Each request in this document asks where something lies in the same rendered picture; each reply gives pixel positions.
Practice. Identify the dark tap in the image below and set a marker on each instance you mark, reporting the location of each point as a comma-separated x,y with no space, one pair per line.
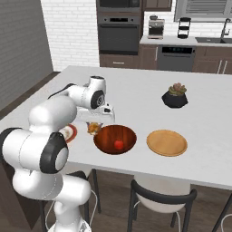
225,27

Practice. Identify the dark sink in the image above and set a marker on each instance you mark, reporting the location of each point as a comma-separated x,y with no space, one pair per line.
211,40

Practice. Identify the brown base cupboards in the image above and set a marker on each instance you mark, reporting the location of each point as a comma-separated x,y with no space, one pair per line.
211,60

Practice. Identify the light wooden plate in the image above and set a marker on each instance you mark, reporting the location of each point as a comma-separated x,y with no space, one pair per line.
166,142

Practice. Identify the dark grey dishwasher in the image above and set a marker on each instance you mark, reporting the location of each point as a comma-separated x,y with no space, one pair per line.
175,59

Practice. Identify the silver coffee machine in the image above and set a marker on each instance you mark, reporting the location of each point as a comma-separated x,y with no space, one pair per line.
156,27

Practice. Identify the brown wall cupboard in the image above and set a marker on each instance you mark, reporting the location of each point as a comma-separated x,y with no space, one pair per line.
157,4

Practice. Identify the grey window blind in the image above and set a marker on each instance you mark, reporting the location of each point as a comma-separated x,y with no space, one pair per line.
205,9

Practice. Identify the brown chicken drumstick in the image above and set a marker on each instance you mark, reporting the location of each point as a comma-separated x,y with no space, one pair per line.
93,128

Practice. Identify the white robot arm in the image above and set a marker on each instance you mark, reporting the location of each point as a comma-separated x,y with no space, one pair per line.
36,151

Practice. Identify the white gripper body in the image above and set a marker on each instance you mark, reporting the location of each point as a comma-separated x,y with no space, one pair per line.
90,116

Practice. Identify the red and white plate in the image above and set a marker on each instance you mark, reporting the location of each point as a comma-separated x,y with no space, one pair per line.
71,133

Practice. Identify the dark wooden bowl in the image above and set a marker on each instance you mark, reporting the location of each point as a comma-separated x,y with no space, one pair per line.
105,137

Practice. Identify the black built-in microwave oven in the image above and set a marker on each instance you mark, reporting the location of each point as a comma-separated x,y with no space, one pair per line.
119,4

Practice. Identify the succulent in black pot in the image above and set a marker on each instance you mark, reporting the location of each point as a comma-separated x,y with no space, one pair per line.
174,98

